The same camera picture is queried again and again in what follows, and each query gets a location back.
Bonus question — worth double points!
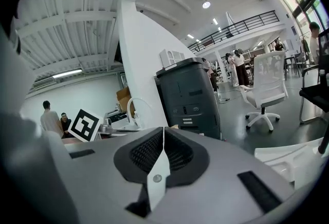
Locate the white partition board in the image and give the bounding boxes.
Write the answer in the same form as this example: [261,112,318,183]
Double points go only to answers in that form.
[117,0,196,128]

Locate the black balcony railing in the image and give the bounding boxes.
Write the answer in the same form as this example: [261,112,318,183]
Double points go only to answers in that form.
[187,10,280,53]

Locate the black faucet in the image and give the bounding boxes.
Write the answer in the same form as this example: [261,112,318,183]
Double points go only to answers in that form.
[318,125,329,156]

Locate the white sink on black stand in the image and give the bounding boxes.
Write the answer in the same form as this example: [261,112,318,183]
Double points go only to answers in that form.
[254,138,329,190]

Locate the dark grey cabinet machine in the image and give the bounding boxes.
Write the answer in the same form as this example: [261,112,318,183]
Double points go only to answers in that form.
[155,57,222,140]

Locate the brown cardboard box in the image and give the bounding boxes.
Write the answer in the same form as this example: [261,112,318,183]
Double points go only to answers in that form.
[116,86,136,118]

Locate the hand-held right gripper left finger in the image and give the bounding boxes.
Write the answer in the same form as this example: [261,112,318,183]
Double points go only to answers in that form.
[63,127,164,224]

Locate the long fluorescent ceiling light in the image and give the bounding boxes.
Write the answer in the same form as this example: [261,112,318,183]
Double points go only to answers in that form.
[52,68,83,79]

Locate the white window frame model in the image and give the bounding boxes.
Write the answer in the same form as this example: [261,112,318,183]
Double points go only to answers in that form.
[159,48,186,67]

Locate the black mesh chair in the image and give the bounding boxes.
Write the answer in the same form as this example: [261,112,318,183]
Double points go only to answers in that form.
[299,29,329,126]

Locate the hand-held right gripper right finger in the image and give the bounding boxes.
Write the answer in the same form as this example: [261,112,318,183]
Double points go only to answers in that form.
[154,127,295,224]

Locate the white arched faucet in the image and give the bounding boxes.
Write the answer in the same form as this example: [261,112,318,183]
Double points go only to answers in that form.
[126,97,153,129]

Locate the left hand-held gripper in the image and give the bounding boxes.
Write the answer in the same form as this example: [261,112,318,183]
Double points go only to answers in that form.
[67,108,114,143]

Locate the white office chair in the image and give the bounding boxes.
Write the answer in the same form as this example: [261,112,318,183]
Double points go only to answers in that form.
[240,50,290,133]

